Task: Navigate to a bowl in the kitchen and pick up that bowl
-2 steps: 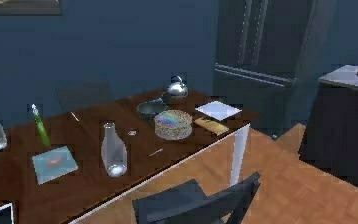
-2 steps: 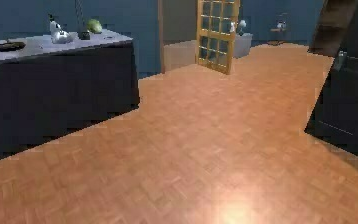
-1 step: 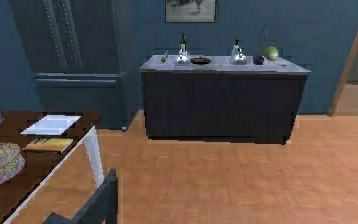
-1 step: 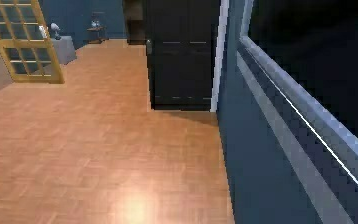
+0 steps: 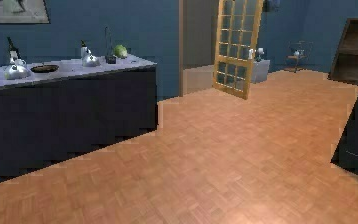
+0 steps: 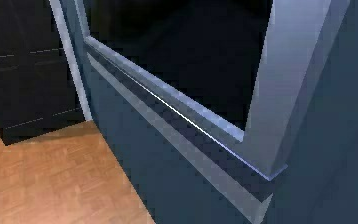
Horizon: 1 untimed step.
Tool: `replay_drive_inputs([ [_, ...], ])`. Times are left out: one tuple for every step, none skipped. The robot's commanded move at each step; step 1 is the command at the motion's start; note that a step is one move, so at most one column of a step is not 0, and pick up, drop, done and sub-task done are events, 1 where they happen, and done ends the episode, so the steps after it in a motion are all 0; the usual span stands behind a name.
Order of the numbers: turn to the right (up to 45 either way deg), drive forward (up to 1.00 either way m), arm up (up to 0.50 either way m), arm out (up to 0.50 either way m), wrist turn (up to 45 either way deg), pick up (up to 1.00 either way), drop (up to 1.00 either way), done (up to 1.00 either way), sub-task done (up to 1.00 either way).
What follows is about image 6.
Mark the grey framed window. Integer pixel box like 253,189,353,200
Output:
47,0,352,224

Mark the black cupboard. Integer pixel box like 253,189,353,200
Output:
0,0,87,147

